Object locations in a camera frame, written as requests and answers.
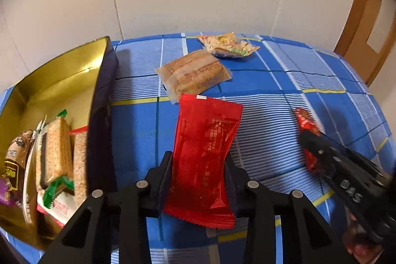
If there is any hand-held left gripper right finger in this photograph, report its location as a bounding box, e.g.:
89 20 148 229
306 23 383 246
224 156 350 264

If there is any dark box with gold interior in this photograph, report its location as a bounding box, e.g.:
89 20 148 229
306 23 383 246
0 36 120 250

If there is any cracker packet with green ends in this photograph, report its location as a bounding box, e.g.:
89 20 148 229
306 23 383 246
35 109 75 209

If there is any wooden door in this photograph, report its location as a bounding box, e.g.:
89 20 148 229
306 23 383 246
332 0 396 87

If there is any large red snack packet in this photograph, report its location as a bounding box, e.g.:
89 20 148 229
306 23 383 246
163 93 244 229

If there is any small red snack packet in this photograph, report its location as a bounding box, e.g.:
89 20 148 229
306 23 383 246
293 108 322 173

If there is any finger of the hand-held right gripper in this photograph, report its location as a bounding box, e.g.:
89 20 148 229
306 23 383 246
298 129 345 187

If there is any puffed rice roll packet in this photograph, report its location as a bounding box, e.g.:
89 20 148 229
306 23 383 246
69 126 90 206

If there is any blue plaid bed sheet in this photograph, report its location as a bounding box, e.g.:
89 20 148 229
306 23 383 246
0 32 387 264

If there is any small colourful snack packet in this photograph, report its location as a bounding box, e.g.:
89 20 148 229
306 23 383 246
196 32 261 58

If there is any purple snack packet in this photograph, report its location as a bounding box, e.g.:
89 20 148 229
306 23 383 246
0 174 21 207

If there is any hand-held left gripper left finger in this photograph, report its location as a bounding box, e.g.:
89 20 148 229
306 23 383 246
39 151 174 264

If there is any clear sandwich bread packet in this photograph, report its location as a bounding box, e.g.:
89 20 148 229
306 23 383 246
155 49 232 104

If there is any person's right hand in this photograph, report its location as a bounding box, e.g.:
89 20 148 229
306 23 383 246
345 211 376 257

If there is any dark brown cake packet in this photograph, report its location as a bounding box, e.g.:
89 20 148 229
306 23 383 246
0 129 38 226

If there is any white red snack packet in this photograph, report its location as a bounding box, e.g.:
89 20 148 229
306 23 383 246
36 192 76 226

